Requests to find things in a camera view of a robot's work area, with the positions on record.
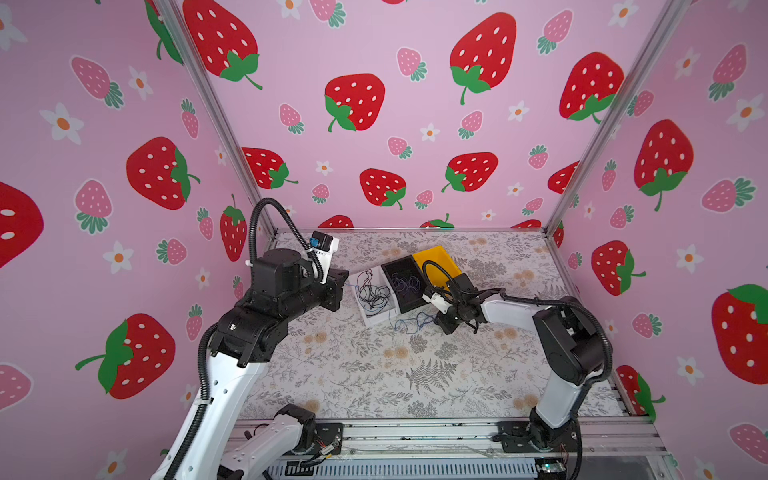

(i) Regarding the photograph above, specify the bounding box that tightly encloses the aluminium corner post right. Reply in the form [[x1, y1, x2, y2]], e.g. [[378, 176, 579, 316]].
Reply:
[[543, 0, 690, 240]]

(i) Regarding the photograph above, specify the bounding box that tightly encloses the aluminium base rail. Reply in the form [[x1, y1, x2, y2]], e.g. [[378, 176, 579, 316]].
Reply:
[[170, 416, 673, 480]]

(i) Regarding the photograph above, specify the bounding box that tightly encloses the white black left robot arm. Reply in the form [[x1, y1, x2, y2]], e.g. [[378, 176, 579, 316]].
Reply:
[[153, 198, 349, 479]]

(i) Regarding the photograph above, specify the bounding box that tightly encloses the black plastic bin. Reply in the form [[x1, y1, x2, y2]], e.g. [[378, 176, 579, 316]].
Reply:
[[382, 256, 427, 314]]

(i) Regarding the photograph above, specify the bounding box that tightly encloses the grey thin cable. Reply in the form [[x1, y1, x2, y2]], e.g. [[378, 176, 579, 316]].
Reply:
[[356, 269, 394, 316]]

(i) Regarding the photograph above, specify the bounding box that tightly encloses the white plastic bin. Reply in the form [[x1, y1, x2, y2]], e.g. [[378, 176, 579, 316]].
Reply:
[[349, 266, 400, 327]]

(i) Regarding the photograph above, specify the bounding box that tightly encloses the purple thin cable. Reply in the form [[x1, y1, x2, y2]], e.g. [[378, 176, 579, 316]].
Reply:
[[392, 272, 424, 298]]

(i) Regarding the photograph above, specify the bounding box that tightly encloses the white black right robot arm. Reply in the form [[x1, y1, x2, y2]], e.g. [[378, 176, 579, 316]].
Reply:
[[422, 260, 613, 452]]

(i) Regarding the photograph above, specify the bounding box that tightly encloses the yellow plastic bin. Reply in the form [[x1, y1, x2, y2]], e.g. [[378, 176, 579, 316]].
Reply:
[[412, 246, 462, 287]]

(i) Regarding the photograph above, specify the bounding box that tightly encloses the aluminium corner post left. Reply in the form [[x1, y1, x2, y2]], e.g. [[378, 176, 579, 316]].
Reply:
[[156, 0, 261, 213]]

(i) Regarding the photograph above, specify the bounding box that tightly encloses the aluminium corner post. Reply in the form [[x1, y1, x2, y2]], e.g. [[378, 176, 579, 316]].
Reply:
[[156, 0, 261, 213], [543, 0, 690, 240]]

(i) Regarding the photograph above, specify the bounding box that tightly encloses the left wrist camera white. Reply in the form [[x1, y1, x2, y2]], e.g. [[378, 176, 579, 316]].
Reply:
[[308, 231, 339, 283]]

